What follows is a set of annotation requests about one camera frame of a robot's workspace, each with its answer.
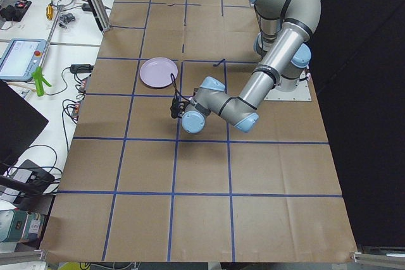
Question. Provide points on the brown paper table cover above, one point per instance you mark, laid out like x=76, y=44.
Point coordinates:
x=139, y=185

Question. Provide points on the blue teach pendant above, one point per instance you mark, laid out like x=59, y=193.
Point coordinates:
x=21, y=58

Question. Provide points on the black power brick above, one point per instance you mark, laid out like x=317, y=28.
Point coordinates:
x=81, y=68

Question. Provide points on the lavender round plate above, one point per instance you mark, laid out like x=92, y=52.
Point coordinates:
x=156, y=72

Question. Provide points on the black monitor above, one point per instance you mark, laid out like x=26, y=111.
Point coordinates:
x=21, y=124

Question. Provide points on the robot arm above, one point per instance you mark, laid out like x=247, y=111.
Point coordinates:
x=284, y=26

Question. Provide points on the green plastic clamp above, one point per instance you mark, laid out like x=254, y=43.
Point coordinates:
x=39, y=81

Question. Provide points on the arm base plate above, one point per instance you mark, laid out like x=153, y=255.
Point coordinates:
x=294, y=90

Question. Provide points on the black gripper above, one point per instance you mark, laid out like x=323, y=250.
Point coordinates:
x=182, y=114

